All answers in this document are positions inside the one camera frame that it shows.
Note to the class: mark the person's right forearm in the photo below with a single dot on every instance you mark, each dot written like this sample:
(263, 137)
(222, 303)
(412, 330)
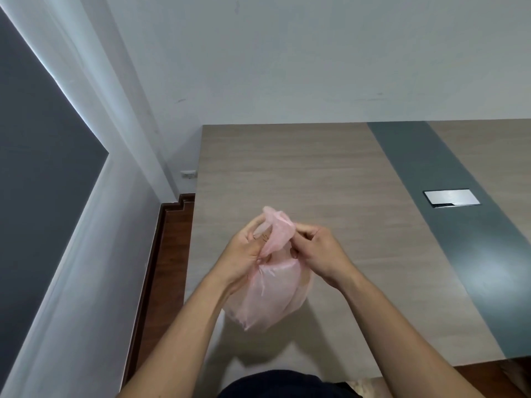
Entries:
(406, 352)

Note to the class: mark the person's black clothes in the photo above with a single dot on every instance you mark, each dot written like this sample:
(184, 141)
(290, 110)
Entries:
(286, 387)

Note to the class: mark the pink plastic bag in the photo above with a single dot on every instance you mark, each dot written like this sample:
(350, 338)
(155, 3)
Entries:
(274, 294)

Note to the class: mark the person's right hand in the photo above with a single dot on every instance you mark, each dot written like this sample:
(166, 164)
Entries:
(323, 256)

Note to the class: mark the person's left hand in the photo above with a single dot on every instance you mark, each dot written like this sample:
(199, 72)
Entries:
(240, 261)

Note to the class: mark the dark brown wooden baseboard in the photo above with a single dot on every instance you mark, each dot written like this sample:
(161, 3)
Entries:
(146, 286)

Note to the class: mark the white wall outlet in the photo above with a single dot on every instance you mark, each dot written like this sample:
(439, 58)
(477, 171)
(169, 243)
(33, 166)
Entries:
(188, 174)

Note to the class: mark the person's left forearm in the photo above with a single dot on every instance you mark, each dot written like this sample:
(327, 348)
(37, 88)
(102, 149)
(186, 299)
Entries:
(178, 352)

